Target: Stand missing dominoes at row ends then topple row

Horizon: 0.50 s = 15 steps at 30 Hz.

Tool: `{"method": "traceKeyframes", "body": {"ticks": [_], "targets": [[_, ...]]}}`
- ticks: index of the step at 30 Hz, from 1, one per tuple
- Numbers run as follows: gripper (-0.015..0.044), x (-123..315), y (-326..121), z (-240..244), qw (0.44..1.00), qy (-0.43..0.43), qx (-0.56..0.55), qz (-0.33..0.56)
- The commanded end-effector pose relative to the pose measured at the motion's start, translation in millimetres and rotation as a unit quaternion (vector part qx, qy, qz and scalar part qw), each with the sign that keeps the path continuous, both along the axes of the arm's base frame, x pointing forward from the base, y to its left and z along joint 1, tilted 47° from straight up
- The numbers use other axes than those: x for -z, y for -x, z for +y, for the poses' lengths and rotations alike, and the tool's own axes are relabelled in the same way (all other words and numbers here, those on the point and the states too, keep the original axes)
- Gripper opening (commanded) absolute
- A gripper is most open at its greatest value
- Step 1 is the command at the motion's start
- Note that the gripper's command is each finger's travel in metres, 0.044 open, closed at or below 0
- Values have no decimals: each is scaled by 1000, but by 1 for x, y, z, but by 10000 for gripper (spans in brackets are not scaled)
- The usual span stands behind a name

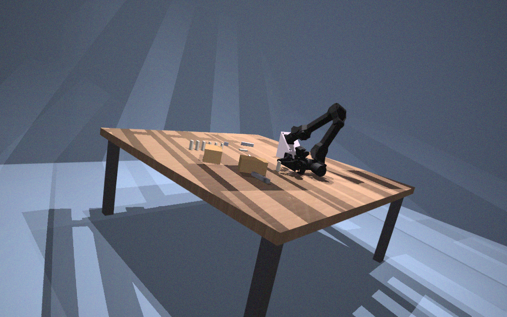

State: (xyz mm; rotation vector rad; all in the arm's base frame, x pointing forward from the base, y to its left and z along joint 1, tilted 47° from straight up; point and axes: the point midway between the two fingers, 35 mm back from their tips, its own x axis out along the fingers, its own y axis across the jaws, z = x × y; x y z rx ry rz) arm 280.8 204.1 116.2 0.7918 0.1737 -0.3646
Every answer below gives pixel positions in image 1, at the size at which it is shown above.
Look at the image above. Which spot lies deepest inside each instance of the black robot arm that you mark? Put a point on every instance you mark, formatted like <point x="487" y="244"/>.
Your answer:
<point x="317" y="165"/>

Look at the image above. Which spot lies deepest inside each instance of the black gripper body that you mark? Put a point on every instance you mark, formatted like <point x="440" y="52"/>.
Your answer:
<point x="302" y="166"/>

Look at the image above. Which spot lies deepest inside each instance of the brown wooden block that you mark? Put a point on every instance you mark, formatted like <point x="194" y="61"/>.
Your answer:
<point x="248" y="164"/>
<point x="212" y="154"/>

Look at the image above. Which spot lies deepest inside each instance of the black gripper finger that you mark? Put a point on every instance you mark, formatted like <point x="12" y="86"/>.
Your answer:
<point x="284" y="159"/>
<point x="291" y="164"/>

